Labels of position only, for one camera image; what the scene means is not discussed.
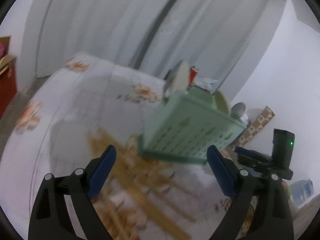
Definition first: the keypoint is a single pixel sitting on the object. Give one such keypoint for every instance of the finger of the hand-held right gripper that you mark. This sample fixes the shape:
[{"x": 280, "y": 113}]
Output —
[{"x": 250, "y": 157}]

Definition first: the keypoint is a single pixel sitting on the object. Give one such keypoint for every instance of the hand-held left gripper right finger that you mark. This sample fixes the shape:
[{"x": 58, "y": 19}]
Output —
[{"x": 221, "y": 172}]

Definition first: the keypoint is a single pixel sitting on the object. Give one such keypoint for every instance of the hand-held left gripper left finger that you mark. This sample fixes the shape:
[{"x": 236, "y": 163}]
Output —
[{"x": 101, "y": 172}]

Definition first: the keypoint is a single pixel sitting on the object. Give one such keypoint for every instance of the bundle of wooden chopsticks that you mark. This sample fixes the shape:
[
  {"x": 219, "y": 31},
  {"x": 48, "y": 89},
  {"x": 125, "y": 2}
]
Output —
[{"x": 140, "y": 195}]

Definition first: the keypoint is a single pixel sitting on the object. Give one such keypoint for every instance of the small grey spoon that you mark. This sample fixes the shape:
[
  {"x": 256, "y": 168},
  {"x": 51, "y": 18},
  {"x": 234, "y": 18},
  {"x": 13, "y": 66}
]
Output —
[{"x": 237, "y": 110}]

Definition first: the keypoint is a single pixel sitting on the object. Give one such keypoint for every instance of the green star-cutout utensil holder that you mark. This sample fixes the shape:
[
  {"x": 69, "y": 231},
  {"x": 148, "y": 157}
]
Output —
[{"x": 190, "y": 127}]

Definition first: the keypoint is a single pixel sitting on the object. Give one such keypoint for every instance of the floral plaid tablecloth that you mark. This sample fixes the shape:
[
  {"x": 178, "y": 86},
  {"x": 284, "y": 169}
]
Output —
[{"x": 75, "y": 110}]

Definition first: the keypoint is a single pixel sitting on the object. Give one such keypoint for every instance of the white plastic bag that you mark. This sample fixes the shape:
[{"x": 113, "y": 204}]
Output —
[{"x": 206, "y": 83}]

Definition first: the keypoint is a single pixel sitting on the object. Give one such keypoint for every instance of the red thermos bottle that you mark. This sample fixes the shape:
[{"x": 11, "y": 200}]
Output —
[{"x": 193, "y": 75}]

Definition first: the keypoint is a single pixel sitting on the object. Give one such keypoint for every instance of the red gift bag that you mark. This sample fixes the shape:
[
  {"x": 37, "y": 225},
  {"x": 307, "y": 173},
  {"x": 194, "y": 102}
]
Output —
[{"x": 6, "y": 87}]

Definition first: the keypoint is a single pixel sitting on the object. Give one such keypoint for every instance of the white curtain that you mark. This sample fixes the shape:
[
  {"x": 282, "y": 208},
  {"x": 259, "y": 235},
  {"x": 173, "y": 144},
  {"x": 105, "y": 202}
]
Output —
[
  {"x": 100, "y": 22},
  {"x": 207, "y": 30}
]

